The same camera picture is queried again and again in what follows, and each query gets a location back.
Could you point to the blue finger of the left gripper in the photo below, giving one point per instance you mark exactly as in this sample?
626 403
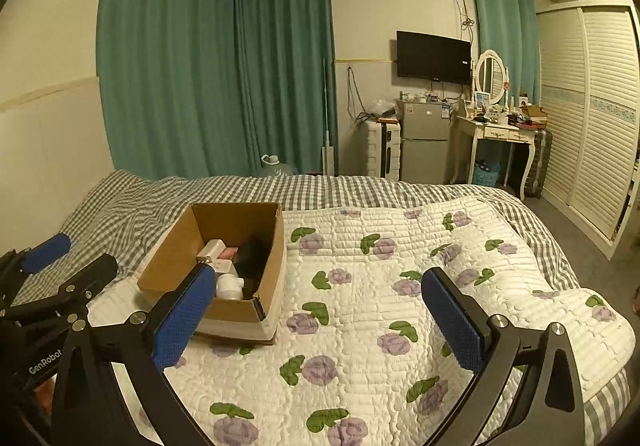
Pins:
38 258
84 286

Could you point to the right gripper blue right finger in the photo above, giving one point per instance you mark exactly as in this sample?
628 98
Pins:
547 408

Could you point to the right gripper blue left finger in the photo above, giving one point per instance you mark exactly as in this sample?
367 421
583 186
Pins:
88 405

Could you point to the white square charger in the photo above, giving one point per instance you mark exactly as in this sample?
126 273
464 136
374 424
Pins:
229 284

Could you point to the cardboard box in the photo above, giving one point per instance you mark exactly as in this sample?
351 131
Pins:
254 320

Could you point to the pink rose tin case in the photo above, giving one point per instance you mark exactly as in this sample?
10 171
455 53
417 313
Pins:
228 253

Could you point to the black cube charger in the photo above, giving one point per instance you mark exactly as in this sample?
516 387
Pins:
249 262

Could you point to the grey checked bed sheet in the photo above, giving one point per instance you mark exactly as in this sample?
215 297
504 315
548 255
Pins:
127 216

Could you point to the white floral quilt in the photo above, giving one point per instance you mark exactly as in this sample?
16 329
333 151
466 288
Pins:
353 332

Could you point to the clear water jug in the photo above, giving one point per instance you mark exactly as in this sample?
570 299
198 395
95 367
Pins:
273 166

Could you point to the blue waste basket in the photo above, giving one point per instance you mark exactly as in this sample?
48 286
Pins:
485 174

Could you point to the white mop pole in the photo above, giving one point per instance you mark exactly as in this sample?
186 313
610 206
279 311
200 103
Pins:
328 159

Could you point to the white dressing table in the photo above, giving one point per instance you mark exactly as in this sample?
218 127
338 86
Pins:
497 143

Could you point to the grey small refrigerator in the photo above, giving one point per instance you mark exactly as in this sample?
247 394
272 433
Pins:
425 130

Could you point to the white suitcase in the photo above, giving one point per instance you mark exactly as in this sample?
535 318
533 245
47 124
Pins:
381 146

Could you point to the oval vanity mirror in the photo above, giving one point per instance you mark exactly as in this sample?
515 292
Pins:
491 77

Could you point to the white louvred wardrobe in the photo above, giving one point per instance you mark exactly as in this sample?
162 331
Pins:
589 76

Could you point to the teal window curtain right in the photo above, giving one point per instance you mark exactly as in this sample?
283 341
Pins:
510 28

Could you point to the black wall television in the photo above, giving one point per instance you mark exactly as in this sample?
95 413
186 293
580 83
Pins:
434 58

